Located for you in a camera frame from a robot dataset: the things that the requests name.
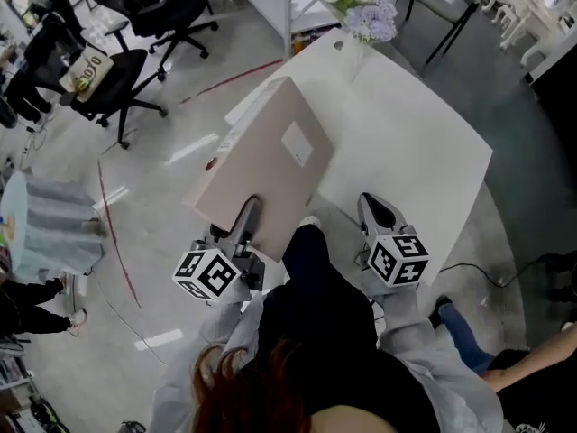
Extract white cable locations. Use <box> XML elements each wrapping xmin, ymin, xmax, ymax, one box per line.
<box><xmin>89</xmin><ymin>272</ymin><xmax>169</xmax><ymax>365</ymax></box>

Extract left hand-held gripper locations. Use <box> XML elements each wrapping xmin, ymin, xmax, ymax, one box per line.
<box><xmin>170</xmin><ymin>195</ymin><xmax>267</xmax><ymax>305</ymax></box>

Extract person's left forearm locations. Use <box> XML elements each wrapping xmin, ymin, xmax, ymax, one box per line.
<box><xmin>197</xmin><ymin>293</ymin><xmax>265</xmax><ymax>378</ymax></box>

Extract black and white machine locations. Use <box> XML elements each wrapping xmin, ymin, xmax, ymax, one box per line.
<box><xmin>540</xmin><ymin>249</ymin><xmax>577</xmax><ymax>333</ymax></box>

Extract person's right forearm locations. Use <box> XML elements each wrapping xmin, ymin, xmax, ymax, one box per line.
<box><xmin>360</xmin><ymin>281</ymin><xmax>452</xmax><ymax>355</ymax></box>

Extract round table with blue cloth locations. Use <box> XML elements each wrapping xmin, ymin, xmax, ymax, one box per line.
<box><xmin>0</xmin><ymin>170</ymin><xmax>108</xmax><ymax>278</ymax></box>

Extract black power cable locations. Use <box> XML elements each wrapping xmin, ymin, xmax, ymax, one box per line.
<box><xmin>439</xmin><ymin>257</ymin><xmax>549</xmax><ymax>289</ymax></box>

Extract white ornate dressing table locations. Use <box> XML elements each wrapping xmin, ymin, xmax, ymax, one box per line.
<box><xmin>477</xmin><ymin>0</ymin><xmax>577</xmax><ymax>69</ymax></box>

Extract person's torso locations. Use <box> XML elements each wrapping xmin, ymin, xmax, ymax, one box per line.
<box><xmin>148</xmin><ymin>331</ymin><xmax>506</xmax><ymax>433</ymax></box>

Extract black office chair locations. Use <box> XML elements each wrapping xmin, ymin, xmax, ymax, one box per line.
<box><xmin>92</xmin><ymin>0</ymin><xmax>221</xmax><ymax>82</ymax></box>
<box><xmin>24</xmin><ymin>20</ymin><xmax>169</xmax><ymax>151</ymax></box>

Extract person's legs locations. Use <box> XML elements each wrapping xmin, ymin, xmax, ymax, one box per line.
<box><xmin>259</xmin><ymin>223</ymin><xmax>380</xmax><ymax>355</ymax></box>

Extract beige cardboard box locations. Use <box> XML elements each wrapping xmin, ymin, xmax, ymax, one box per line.
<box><xmin>182</xmin><ymin>75</ymin><xmax>337</xmax><ymax>263</ymax></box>

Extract white and purple flower bouquet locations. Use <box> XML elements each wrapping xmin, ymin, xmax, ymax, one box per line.
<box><xmin>322</xmin><ymin>0</ymin><xmax>400</xmax><ymax>44</ymax></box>

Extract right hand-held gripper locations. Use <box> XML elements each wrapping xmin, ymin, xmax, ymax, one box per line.
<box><xmin>355</xmin><ymin>191</ymin><xmax>430</xmax><ymax>290</ymax></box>

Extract beige tote bag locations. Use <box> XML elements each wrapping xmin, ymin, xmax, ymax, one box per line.
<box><xmin>58</xmin><ymin>42</ymin><xmax>114</xmax><ymax>104</ymax></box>

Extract white flower vase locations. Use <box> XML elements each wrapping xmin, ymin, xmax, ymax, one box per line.
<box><xmin>349</xmin><ymin>38</ymin><xmax>376</xmax><ymax>85</ymax></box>

